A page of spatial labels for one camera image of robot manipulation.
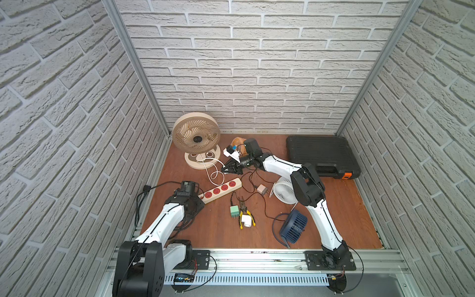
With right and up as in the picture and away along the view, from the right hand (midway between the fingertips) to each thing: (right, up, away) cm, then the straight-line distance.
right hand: (224, 168), depth 91 cm
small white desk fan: (+28, -10, -7) cm, 31 cm away
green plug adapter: (+5, -20, -5) cm, 21 cm away
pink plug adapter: (+19, -11, +2) cm, 22 cm away
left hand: (-13, -17, -3) cm, 22 cm away
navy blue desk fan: (+30, -21, -19) cm, 41 cm away
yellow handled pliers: (+9, -19, -3) cm, 22 cm away
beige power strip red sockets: (-2, -11, +1) cm, 12 cm away
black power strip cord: (-43, -12, +6) cm, 45 cm away
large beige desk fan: (-12, +16, -5) cm, 21 cm away
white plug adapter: (+11, -23, -7) cm, 27 cm away
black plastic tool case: (+60, +6, +13) cm, 62 cm away
